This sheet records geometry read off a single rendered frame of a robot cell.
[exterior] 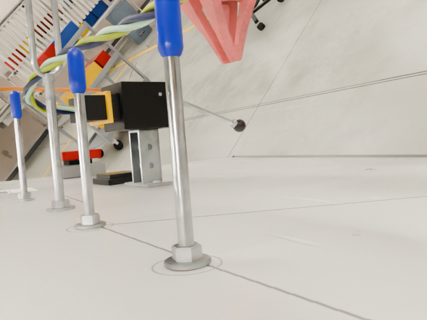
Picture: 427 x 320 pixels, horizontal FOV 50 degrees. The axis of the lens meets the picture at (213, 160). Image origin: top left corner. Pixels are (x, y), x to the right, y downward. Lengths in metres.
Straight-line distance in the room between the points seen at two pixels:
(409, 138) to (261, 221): 1.74
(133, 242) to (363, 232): 0.09
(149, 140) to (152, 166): 0.02
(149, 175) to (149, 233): 0.21
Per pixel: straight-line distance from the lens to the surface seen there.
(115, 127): 0.40
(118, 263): 0.16
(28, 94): 0.34
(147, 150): 0.41
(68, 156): 0.60
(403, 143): 1.93
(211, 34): 0.48
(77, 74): 0.23
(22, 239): 0.22
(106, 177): 0.45
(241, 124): 0.47
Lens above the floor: 1.23
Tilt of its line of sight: 25 degrees down
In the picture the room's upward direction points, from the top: 49 degrees counter-clockwise
